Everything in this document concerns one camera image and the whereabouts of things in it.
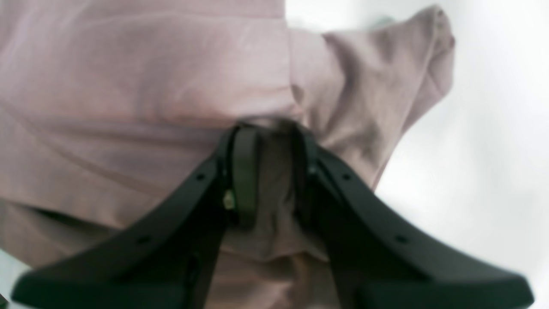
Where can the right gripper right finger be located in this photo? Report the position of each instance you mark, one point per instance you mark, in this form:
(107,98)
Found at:
(378,259)

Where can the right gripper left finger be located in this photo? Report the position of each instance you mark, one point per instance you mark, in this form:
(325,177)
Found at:
(165,260)

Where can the mauve brown T-shirt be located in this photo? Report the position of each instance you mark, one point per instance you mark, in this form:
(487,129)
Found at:
(108,105)

